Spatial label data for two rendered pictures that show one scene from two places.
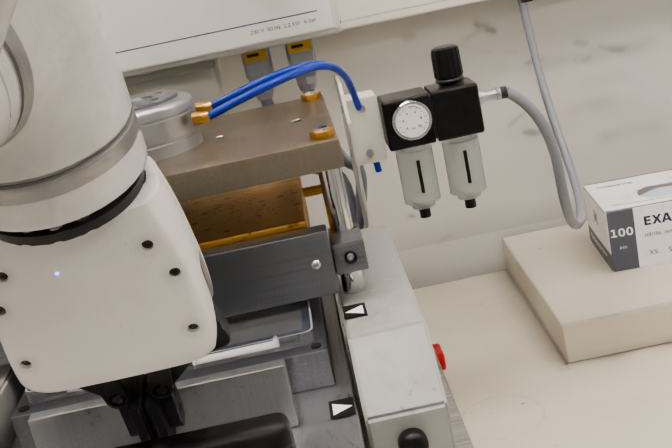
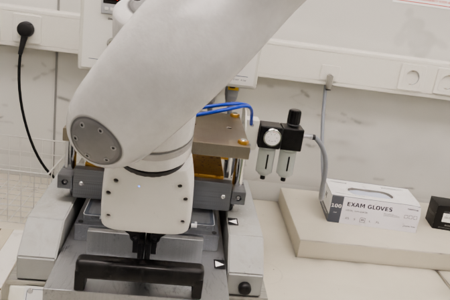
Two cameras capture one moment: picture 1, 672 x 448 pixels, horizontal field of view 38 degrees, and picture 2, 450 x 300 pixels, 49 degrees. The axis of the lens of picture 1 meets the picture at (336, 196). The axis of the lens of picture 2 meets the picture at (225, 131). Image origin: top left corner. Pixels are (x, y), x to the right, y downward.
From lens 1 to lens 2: 0.14 m
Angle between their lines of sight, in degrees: 5
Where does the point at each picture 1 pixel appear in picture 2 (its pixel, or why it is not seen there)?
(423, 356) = (258, 252)
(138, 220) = (180, 176)
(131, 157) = (188, 151)
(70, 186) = (164, 159)
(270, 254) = (205, 186)
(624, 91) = (354, 140)
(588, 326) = (311, 243)
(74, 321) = (136, 205)
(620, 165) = (341, 172)
